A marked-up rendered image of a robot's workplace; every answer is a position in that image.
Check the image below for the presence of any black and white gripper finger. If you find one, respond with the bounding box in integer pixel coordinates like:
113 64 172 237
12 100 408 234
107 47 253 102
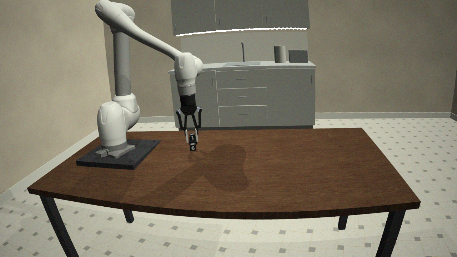
190 107 202 142
176 109 188 143

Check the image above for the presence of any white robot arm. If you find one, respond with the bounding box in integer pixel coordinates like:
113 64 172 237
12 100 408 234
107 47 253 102
95 0 203 159

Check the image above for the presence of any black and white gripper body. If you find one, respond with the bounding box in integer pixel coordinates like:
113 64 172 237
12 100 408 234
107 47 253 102
180 94 197 116

